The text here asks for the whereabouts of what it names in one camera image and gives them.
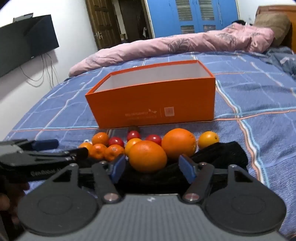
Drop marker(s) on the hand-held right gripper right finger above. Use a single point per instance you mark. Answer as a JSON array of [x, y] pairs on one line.
[[186, 168]]

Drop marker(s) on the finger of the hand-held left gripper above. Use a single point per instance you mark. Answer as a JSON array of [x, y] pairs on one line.
[[45, 144], [78, 153]]

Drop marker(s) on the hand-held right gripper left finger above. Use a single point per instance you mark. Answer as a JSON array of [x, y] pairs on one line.
[[119, 166]]

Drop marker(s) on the small mandarin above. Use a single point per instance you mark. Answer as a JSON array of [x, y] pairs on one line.
[[114, 152], [98, 151], [100, 138], [86, 145]]

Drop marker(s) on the red cherry tomato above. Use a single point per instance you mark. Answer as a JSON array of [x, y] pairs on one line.
[[153, 139], [116, 141], [133, 135]]

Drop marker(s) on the large orange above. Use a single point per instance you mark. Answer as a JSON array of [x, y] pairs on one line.
[[179, 143], [148, 156]]

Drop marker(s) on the small yellow-orange citrus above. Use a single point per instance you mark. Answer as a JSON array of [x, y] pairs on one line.
[[131, 143]]

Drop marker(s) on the small smooth orange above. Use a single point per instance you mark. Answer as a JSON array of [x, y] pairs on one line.
[[208, 139]]

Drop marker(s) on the orange cardboard box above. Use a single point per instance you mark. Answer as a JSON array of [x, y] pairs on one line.
[[150, 104]]

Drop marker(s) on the person's left hand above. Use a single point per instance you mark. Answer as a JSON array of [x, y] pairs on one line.
[[5, 201]]

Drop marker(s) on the black knitted cloth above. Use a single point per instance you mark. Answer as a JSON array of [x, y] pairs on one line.
[[215, 155]]

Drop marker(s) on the brown round nut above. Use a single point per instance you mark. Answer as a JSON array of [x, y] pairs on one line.
[[133, 128]]

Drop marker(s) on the blue plaid bed sheet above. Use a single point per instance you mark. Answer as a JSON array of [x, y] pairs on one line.
[[254, 92]]

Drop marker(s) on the pink printed duvet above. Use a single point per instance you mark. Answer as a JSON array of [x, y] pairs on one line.
[[161, 46]]

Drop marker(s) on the grey flat device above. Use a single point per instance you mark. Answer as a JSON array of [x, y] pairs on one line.
[[22, 18]]

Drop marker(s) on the brown wooden door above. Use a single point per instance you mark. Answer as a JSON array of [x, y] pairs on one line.
[[104, 18]]

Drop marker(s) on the grey blue garment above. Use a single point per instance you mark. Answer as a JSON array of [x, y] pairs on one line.
[[282, 58]]

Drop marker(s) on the blue wardrobe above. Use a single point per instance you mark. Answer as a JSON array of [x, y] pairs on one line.
[[192, 16]]

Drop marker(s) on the brown pillow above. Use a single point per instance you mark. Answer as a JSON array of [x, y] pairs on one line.
[[275, 27]]

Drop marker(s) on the black wall television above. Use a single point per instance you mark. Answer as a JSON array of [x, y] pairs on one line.
[[25, 44]]

